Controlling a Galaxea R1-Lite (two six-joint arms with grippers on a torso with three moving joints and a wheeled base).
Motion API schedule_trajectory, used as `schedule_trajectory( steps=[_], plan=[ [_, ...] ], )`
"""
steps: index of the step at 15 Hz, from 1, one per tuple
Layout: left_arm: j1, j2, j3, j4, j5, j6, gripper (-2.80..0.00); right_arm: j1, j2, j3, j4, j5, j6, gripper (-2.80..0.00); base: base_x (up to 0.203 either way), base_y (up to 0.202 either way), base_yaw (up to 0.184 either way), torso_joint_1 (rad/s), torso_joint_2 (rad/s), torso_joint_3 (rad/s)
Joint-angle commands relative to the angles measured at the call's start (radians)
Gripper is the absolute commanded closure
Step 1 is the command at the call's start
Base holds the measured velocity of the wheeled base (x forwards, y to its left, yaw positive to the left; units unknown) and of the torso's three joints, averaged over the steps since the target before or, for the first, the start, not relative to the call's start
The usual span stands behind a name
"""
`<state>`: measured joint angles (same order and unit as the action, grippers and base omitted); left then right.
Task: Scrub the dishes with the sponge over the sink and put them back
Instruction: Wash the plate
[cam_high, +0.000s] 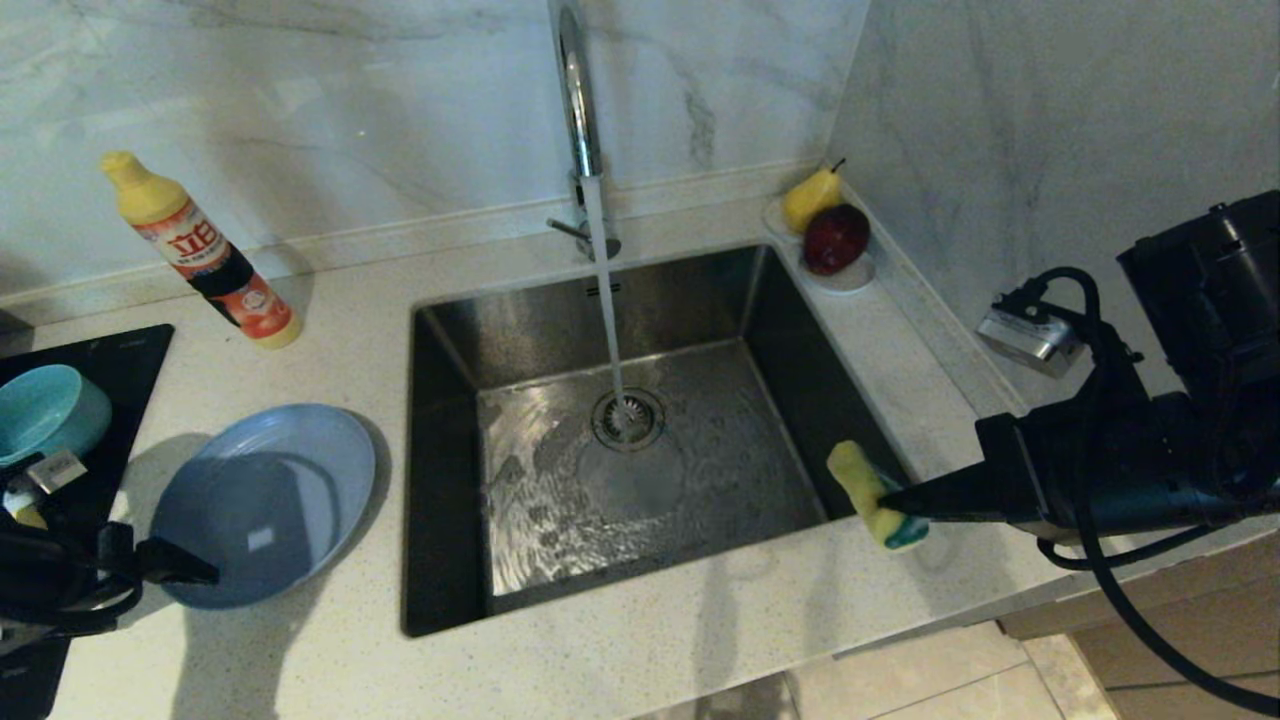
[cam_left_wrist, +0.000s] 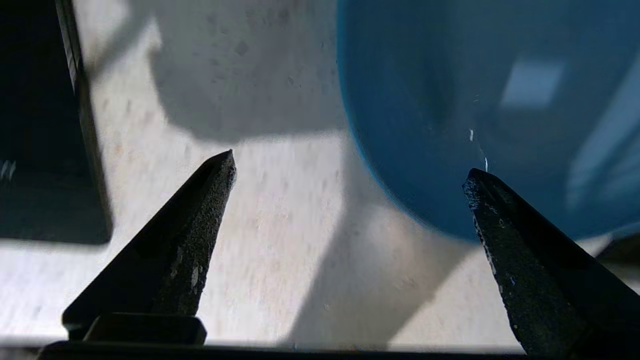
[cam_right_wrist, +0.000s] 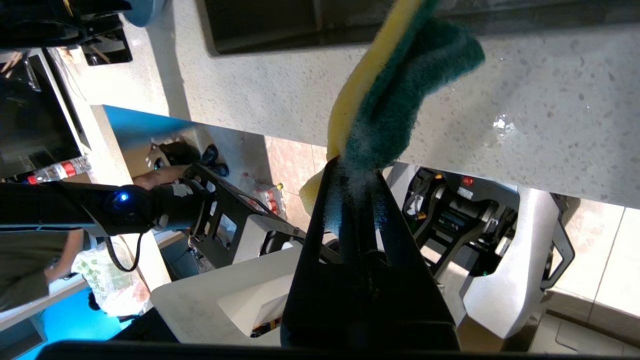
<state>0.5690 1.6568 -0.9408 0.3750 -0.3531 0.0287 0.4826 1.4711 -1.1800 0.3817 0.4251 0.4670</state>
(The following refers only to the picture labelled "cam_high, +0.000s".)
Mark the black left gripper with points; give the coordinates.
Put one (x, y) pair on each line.
(60, 580)

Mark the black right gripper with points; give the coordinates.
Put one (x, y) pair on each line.
(1130, 470)

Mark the green and yellow sponge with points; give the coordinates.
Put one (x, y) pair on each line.
(860, 480)

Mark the grey-blue plate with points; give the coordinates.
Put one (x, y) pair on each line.
(270, 500)

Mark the yellow bowl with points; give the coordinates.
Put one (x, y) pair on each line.
(25, 515)

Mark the teal bowl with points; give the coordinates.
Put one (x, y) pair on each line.
(45, 410)

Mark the orange dish soap bottle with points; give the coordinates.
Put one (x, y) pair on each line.
(205, 255)

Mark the metal sink drain strainer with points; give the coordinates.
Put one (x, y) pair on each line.
(648, 428)

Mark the stainless steel sink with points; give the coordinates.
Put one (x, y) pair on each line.
(700, 300)

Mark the black induction cooktop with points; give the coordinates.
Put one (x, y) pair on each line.
(110, 370)

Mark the small white dish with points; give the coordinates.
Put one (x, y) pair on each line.
(850, 282)

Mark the red apple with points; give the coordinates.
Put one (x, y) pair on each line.
(833, 240)

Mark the wooden cabinet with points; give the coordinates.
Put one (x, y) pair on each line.
(1220, 640)

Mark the yellow pear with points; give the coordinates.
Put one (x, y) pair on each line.
(805, 203)

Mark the black right wrist motor cylinder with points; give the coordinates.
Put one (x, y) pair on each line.
(1215, 290)

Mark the chrome kitchen faucet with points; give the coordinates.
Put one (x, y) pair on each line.
(580, 110)

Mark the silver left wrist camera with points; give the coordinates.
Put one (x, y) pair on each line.
(55, 470)

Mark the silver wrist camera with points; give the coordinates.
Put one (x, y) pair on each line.
(1030, 340)
(55, 470)

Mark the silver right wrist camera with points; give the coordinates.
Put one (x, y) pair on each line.
(1030, 340)

